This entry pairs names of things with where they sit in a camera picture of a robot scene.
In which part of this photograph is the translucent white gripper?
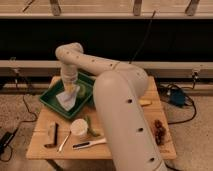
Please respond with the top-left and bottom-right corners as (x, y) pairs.
(60, 65), (78, 93)

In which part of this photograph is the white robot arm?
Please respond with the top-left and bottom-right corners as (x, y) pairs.
(55, 43), (167, 171)

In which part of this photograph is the light green cup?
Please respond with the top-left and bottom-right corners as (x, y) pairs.
(78, 85), (86, 98)

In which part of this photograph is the white lidded cup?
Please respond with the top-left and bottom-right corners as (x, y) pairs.
(70, 119), (88, 139)

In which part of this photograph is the green plastic tray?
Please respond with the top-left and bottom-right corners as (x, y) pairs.
(40, 72), (94, 120)

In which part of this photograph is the metal spoon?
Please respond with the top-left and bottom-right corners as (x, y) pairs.
(57, 131), (71, 153)

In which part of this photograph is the green cucumber toy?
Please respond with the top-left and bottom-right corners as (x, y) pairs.
(84, 115), (100, 137)

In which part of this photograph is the white dish brush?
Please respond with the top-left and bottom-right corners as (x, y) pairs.
(72, 138), (106, 149)

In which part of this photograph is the yellow banana toy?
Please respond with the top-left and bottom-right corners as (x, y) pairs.
(139, 100), (152, 106)

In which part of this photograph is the black power brick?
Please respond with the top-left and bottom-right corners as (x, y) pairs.
(0, 132), (14, 149)

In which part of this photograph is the brown grape bunch toy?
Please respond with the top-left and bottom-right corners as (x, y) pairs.
(154, 120), (166, 145)

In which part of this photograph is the blue power adapter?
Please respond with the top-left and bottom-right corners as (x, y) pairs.
(169, 90), (185, 107)

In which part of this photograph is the black cable left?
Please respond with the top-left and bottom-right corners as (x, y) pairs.
(0, 68), (39, 163)

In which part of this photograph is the wooden handled spatula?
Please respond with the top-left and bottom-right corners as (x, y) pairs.
(44, 122), (58, 148)

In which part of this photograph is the black hanging cable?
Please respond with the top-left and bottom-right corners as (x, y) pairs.
(129, 9), (157, 65)

